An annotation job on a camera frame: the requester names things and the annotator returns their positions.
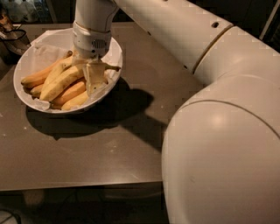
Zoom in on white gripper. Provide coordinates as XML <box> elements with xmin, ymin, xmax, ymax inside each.
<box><xmin>72</xmin><ymin>22</ymin><xmax>111</xmax><ymax>95</ymax></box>

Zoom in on large top yellow banana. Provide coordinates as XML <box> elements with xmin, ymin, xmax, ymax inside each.
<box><xmin>39</xmin><ymin>62</ymin><xmax>121</xmax><ymax>102</ymax></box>

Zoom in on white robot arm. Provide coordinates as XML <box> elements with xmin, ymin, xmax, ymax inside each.
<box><xmin>73</xmin><ymin>0</ymin><xmax>280</xmax><ymax>224</ymax></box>

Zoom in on orange-yellow middle banana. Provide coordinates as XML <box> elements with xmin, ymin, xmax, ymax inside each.
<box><xmin>52</xmin><ymin>78</ymin><xmax>86</xmax><ymax>106</ymax></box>

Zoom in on yellow banana behind top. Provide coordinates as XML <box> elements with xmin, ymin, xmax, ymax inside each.
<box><xmin>43</xmin><ymin>56</ymin><xmax>73</xmax><ymax>88</ymax></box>

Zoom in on yellow banana front right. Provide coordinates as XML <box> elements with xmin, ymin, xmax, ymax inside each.
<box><xmin>60</xmin><ymin>73</ymin><xmax>109</xmax><ymax>111</ymax></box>

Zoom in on white oval bowl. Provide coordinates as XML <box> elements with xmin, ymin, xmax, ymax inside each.
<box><xmin>13</xmin><ymin>28</ymin><xmax>121</xmax><ymax>114</ymax></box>

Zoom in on orange banana far left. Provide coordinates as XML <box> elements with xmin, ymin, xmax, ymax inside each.
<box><xmin>21</xmin><ymin>51</ymin><xmax>73</xmax><ymax>88</ymax></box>

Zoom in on small banana left low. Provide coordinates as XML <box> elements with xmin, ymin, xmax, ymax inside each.
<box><xmin>30</xmin><ymin>85</ymin><xmax>43</xmax><ymax>98</ymax></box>

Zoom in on white bottles on shelf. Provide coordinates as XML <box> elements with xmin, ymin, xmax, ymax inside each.
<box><xmin>1</xmin><ymin>0</ymin><xmax>52</xmax><ymax>23</ymax></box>

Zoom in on white object bottom left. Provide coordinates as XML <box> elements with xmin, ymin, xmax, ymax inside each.
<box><xmin>0</xmin><ymin>209</ymin><xmax>21</xmax><ymax>224</ymax></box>

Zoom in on dark wire basket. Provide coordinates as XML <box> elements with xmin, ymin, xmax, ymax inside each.
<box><xmin>0</xmin><ymin>29</ymin><xmax>31</xmax><ymax>65</ymax></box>

